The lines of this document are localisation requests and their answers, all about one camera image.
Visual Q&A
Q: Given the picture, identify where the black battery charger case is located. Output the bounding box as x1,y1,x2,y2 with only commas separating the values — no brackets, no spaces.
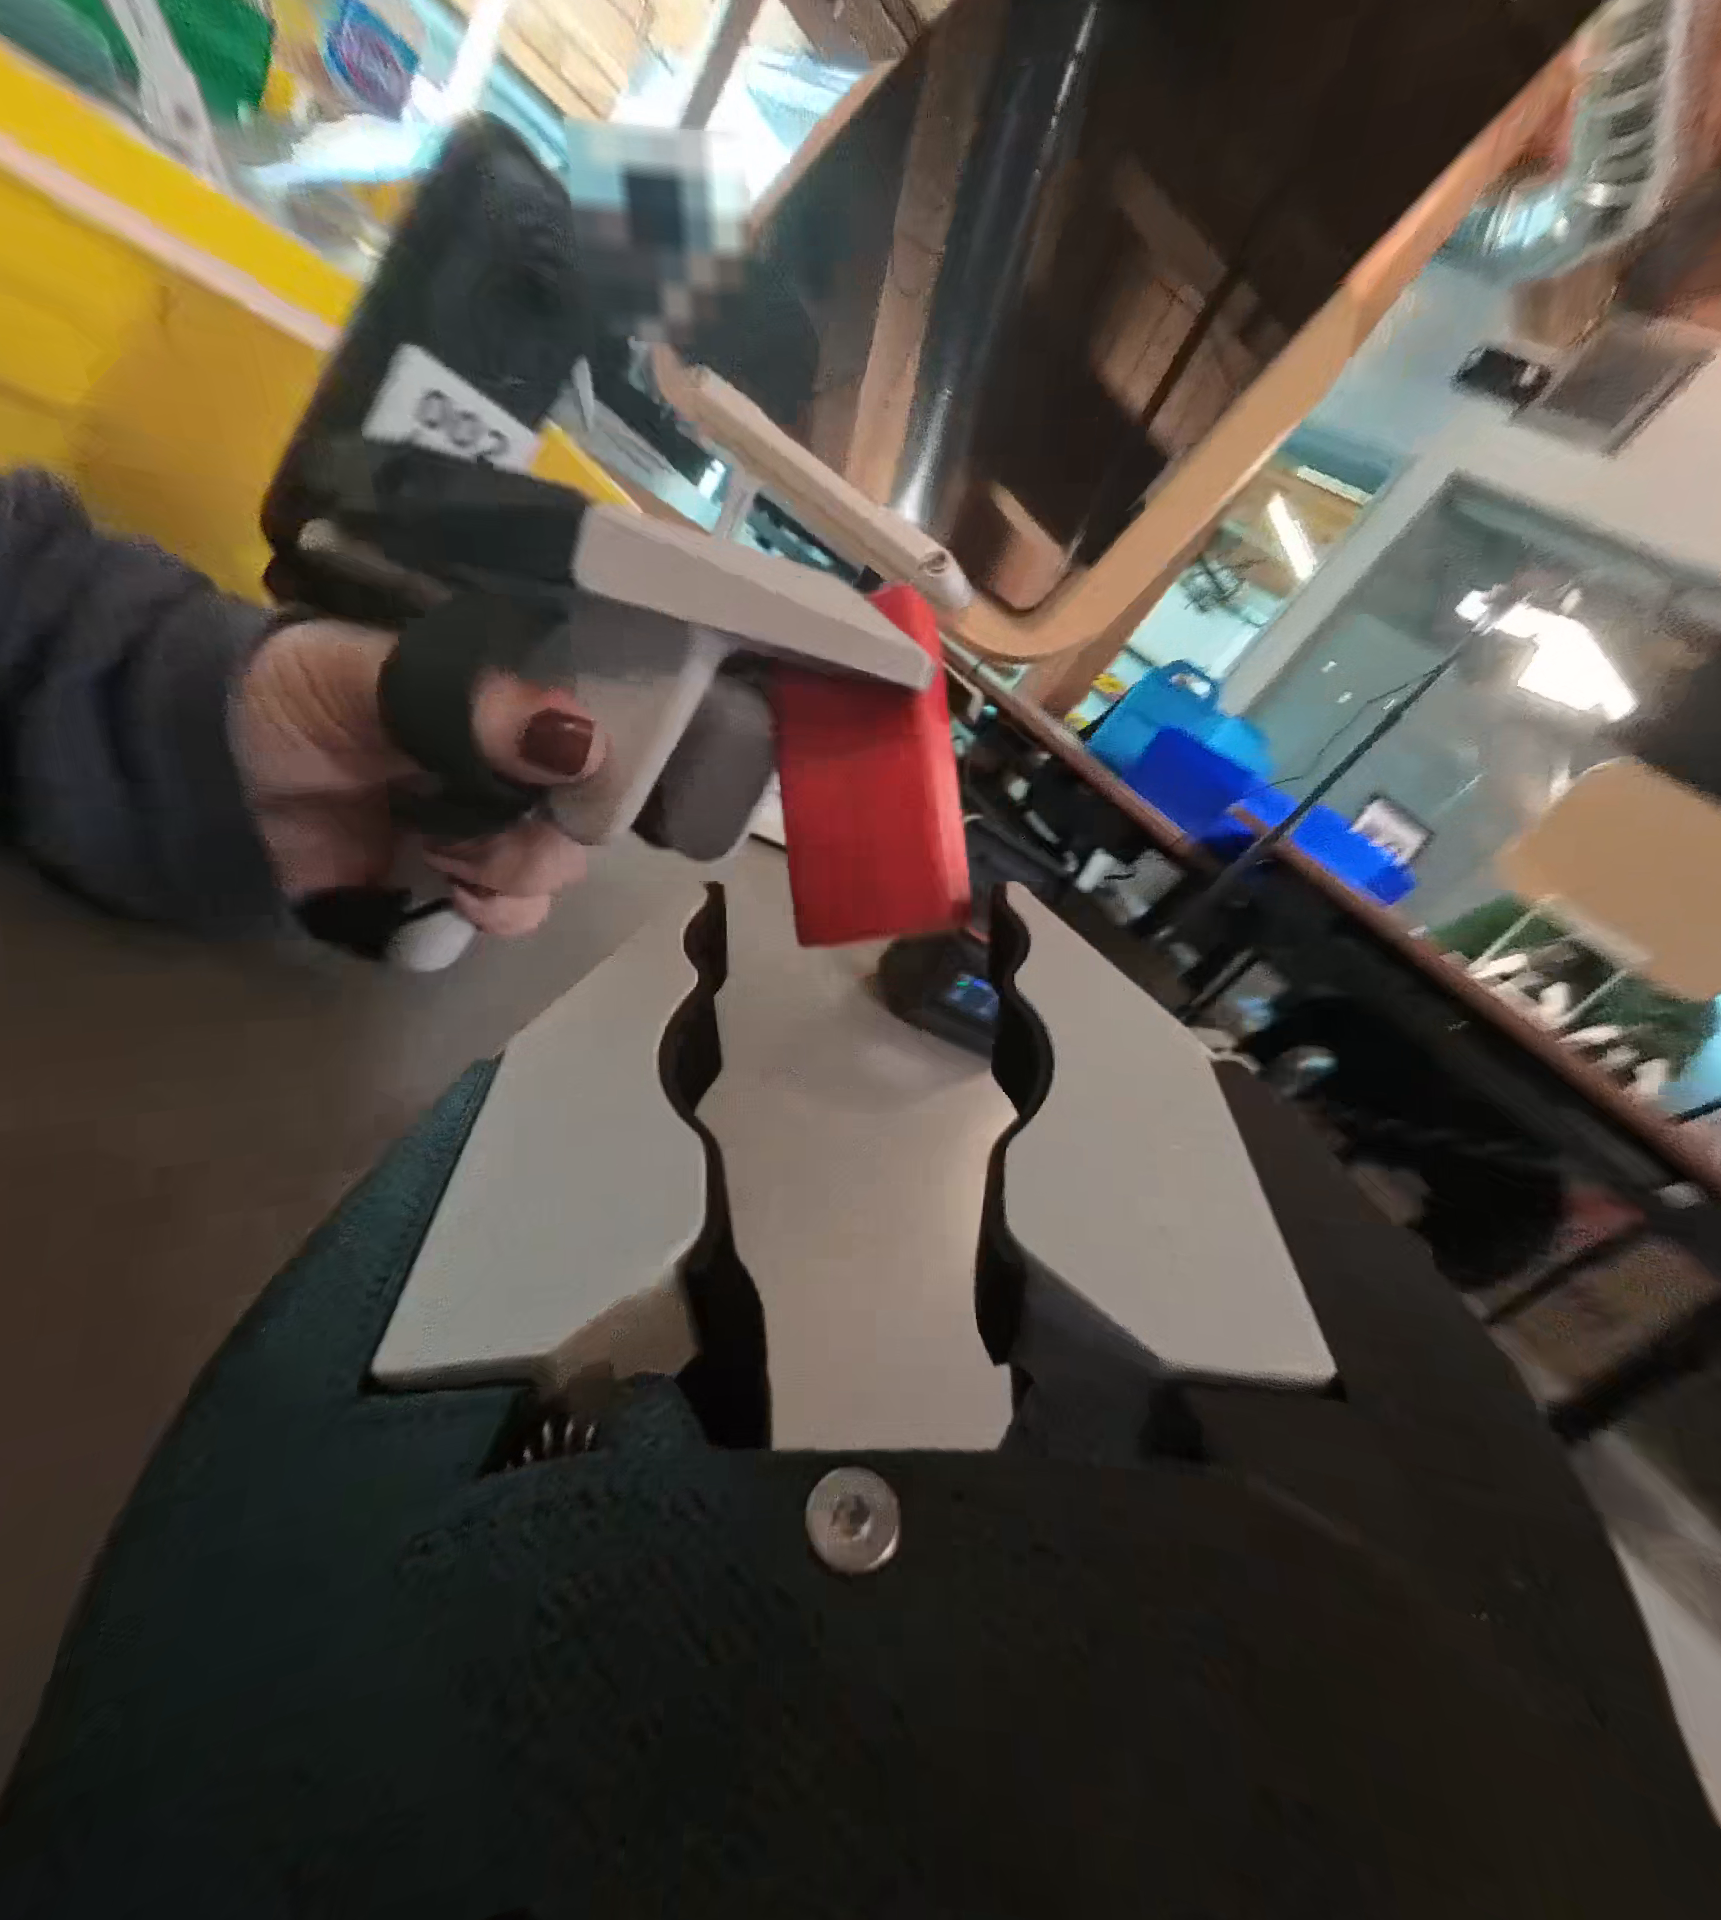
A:
877,922,1004,1067

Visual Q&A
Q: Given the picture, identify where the silver ventilation duct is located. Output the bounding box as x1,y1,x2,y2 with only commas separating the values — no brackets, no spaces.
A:
1444,0,1710,289

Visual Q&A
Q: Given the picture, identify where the small blue parts bin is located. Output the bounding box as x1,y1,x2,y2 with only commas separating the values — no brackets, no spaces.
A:
1227,795,1417,905
1129,723,1275,842

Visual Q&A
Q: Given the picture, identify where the wooden top office table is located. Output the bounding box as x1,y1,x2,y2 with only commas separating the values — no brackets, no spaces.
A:
1227,803,1721,1411

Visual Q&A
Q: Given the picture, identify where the dark chair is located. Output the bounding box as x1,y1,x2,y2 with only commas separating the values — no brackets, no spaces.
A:
1250,989,1568,1292

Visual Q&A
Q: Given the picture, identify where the green storage bin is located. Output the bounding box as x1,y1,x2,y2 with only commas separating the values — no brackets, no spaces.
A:
0,0,277,115

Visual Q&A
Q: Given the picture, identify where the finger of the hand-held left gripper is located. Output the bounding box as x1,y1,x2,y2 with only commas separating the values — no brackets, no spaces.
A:
568,503,952,863

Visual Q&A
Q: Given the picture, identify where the wall air vent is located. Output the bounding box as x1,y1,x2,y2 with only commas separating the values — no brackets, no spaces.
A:
1533,315,1721,452

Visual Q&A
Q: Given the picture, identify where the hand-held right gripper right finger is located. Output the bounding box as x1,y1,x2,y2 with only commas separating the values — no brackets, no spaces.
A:
977,883,1338,1401

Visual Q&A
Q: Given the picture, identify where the blue toolbox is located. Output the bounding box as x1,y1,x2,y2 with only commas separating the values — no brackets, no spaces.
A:
1083,659,1220,775

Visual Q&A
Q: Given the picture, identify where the small wooden board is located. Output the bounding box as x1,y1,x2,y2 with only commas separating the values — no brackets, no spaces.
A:
1491,754,1721,1004

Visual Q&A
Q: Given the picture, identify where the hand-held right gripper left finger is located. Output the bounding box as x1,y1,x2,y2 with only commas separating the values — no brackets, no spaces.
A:
369,883,773,1453

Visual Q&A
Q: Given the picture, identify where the person's left hand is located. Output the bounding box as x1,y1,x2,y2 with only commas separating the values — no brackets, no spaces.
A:
231,611,614,945

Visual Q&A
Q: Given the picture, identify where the yellow storage bin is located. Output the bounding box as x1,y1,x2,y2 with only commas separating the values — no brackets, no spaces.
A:
0,0,365,600

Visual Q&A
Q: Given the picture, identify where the red wooden block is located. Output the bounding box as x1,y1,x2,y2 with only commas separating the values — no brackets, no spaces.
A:
773,581,976,951

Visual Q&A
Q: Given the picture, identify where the studio light on tripod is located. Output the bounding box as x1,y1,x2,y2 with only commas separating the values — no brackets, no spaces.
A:
1191,577,1642,1024

